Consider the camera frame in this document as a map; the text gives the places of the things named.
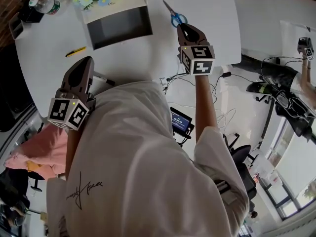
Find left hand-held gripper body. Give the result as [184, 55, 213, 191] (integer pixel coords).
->
[46, 87, 97, 132]

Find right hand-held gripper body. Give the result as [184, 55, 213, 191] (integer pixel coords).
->
[177, 44, 216, 77]

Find black and white marker pen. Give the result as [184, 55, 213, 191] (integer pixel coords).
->
[93, 73, 116, 86]

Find blue-handled scissors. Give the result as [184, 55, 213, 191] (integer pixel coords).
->
[162, 0, 189, 28]

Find yellow utility knife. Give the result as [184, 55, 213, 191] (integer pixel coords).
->
[65, 46, 87, 58]

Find white grey storage box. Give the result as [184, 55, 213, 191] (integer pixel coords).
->
[80, 0, 154, 51]

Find person's right forearm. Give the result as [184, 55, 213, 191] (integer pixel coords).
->
[194, 74, 220, 146]

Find black office chair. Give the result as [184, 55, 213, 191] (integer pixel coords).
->
[223, 131, 259, 200]

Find pink cloth bundle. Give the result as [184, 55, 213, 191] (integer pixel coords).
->
[4, 125, 69, 180]

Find black tablet with blue screen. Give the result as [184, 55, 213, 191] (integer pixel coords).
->
[169, 107, 196, 140]

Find yellow cushion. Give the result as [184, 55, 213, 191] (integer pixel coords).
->
[25, 160, 41, 173]

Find white upright panel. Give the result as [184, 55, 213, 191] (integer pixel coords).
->
[234, 0, 316, 66]

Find white divided pen holder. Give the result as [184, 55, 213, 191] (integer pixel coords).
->
[8, 18, 26, 40]

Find black square pen holder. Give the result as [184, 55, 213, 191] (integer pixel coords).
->
[18, 5, 45, 24]

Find clear plastic water bottle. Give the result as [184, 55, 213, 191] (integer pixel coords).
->
[29, 0, 61, 16]

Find person's white shirt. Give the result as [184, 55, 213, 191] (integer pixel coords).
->
[45, 80, 250, 237]

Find large window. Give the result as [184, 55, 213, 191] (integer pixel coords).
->
[265, 118, 316, 222]

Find black cable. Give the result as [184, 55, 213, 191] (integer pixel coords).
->
[166, 72, 224, 93]

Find white coiled cable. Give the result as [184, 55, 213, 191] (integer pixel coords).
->
[216, 107, 238, 137]

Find grey black strap buckle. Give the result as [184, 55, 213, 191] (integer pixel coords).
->
[214, 179, 238, 205]

